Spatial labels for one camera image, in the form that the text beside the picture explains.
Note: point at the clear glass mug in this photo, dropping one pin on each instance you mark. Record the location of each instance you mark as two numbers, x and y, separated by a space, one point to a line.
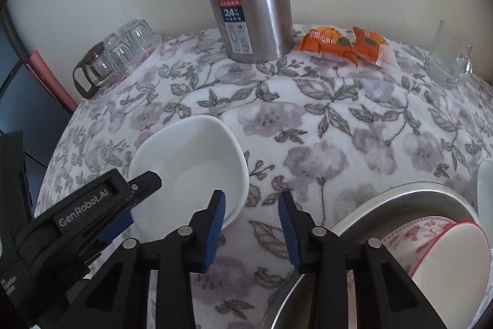
446 59

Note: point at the orange snack packet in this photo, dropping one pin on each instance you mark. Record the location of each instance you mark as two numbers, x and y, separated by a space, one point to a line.
373 47
325 43

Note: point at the stainless steel basin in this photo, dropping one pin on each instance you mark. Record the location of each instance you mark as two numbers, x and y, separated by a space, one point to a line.
404 201

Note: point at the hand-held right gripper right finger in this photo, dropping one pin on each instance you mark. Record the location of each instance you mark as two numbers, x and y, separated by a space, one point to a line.
289 232

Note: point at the tray of glass cups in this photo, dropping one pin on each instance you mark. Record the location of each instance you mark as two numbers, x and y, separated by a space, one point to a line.
150 53

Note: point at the pink board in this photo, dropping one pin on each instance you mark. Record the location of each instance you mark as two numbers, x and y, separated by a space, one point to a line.
50 78

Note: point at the small white bowl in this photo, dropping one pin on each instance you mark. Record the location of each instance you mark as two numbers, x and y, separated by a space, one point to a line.
192 159

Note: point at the light blue bowl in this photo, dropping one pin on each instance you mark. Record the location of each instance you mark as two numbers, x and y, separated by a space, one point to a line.
486 186

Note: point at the dark blue panel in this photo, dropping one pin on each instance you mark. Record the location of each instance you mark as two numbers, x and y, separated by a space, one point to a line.
27 109

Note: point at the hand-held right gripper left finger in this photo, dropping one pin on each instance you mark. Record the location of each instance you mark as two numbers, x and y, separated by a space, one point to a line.
213 232

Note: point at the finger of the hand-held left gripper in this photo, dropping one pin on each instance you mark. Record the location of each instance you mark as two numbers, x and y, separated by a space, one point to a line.
115 228
146 182

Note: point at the clear drinking glass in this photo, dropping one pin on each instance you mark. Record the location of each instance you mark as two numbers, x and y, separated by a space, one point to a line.
111 40
135 34
123 57

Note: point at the red rimmed white bowl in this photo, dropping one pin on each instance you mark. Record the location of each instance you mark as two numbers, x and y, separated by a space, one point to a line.
450 259

